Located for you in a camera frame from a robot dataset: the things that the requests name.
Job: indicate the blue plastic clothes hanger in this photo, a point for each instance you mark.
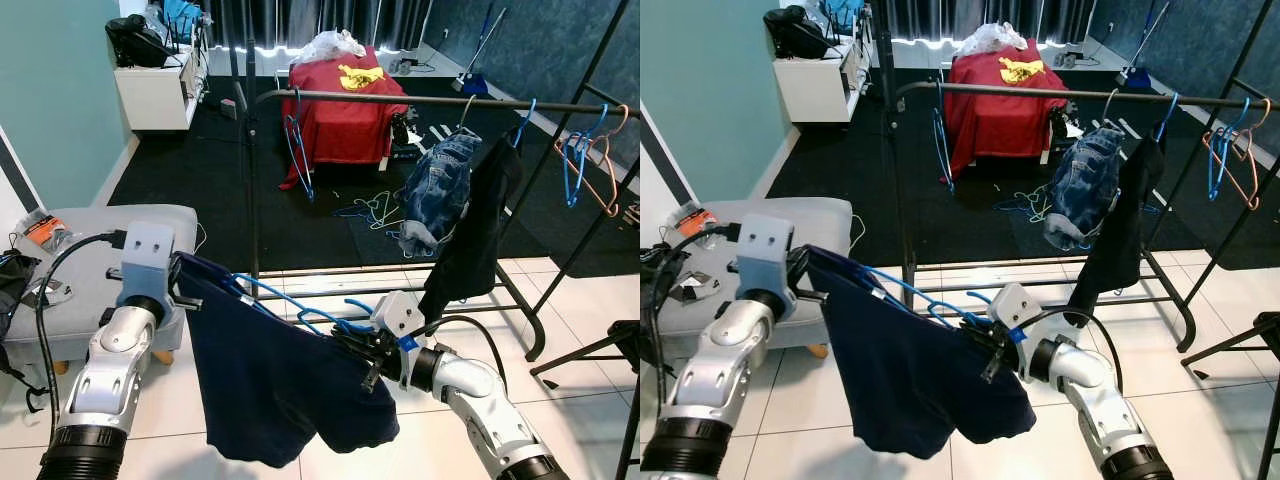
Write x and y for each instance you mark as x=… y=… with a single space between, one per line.
x=1222 y=155
x=578 y=160
x=1170 y=103
x=945 y=145
x=297 y=150
x=1020 y=202
x=262 y=291
x=365 y=210
x=527 y=108
x=900 y=287

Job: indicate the navy blue garment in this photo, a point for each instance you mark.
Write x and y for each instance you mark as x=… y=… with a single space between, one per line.
x=900 y=385
x=270 y=390

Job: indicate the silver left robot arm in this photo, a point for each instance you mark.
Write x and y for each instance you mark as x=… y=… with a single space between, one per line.
x=110 y=360
x=720 y=350

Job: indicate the orange clothes hanger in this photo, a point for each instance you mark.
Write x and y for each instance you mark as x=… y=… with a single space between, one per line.
x=1255 y=190
x=612 y=195

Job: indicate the grey cushioned ottoman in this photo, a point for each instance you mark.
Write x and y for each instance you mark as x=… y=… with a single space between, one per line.
x=90 y=290
x=790 y=220

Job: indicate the small silver packet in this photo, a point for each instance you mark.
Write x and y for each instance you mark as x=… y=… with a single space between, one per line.
x=48 y=293
x=697 y=287

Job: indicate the orange plastic packet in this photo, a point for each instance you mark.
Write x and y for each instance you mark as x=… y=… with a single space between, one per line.
x=45 y=232
x=697 y=222

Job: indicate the black hanging garment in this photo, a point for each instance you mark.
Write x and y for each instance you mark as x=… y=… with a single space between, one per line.
x=1125 y=225
x=480 y=230

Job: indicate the blue denim garment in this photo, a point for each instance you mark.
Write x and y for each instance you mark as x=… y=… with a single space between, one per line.
x=440 y=185
x=1085 y=180

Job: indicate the white low cabinet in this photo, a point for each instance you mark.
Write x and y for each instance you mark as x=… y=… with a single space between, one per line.
x=815 y=90
x=155 y=98

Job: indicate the red cover with yellow print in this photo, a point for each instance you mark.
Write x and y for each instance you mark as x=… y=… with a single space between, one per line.
x=340 y=125
x=1000 y=120

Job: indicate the black backpack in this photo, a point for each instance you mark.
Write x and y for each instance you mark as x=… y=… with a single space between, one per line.
x=795 y=35
x=135 y=42

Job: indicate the black metal clothes rack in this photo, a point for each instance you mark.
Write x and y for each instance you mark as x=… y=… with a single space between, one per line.
x=400 y=99
x=1000 y=90

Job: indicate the blue bag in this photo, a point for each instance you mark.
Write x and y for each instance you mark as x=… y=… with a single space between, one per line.
x=185 y=18
x=845 y=14

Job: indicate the crumpled clear plastic bag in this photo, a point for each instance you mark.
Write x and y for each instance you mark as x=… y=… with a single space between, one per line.
x=335 y=45
x=990 y=38

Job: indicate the dark curtains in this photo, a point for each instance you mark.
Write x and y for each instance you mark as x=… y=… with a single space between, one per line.
x=300 y=20
x=960 y=15

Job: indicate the blue mop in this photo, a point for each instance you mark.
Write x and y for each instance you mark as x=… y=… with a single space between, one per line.
x=475 y=82
x=1135 y=76

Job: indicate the grey power strip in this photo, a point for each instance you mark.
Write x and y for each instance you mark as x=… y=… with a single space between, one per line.
x=410 y=66
x=1068 y=60

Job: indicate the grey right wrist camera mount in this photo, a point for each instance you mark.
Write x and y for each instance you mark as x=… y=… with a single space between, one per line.
x=1012 y=305
x=398 y=312

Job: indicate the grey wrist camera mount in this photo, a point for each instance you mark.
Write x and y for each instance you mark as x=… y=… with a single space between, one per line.
x=398 y=312
x=1012 y=305
x=150 y=250
x=768 y=242

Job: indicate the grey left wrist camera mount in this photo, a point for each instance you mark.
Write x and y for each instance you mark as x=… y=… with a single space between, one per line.
x=150 y=250
x=768 y=242

